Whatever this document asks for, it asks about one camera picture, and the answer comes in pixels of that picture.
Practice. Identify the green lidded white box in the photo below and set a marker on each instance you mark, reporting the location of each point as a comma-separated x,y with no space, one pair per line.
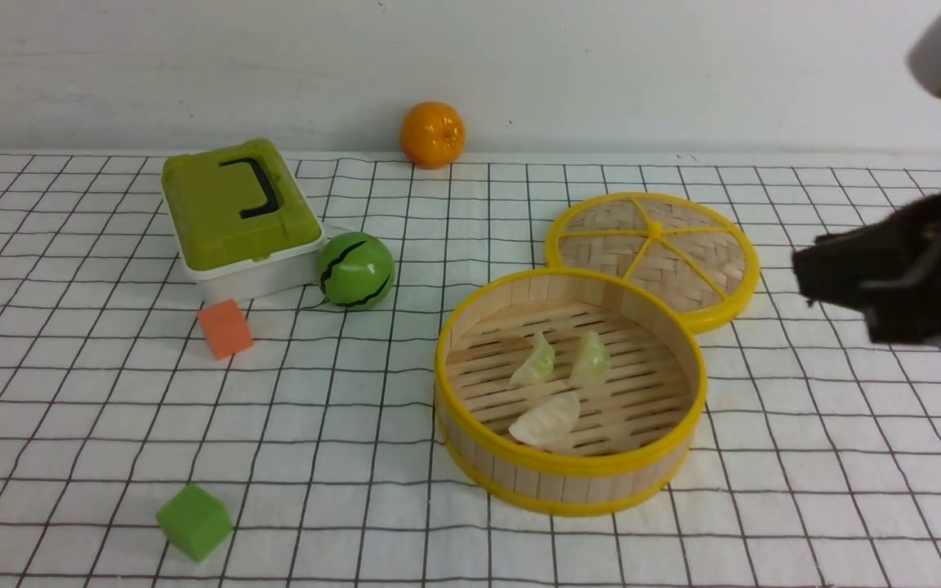
243,227

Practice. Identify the pale green dumpling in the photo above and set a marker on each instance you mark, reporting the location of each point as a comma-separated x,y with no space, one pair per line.
539,364
592,364

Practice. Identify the orange foam cube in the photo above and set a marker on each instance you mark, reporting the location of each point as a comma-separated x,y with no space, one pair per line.
225,329

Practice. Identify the bamboo steamer tray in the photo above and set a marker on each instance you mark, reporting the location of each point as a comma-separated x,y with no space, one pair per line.
633,432

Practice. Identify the orange toy fruit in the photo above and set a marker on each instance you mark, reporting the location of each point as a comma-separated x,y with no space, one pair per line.
432,135

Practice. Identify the green foam cube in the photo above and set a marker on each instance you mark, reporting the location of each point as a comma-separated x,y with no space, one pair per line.
195,522

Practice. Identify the white dumpling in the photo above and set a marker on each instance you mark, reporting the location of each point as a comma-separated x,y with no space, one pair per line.
548,423

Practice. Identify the white checkered tablecloth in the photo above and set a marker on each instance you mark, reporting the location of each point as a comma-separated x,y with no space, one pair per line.
817,462

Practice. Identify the green toy watermelon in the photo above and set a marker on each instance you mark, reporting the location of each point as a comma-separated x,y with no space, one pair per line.
356,271

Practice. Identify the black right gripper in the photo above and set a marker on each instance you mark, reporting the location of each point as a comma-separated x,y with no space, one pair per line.
889,271

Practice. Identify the bamboo steamer lid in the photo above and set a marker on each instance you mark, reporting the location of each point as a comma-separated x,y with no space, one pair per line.
695,260

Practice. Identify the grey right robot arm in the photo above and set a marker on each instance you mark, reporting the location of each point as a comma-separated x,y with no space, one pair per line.
924,61

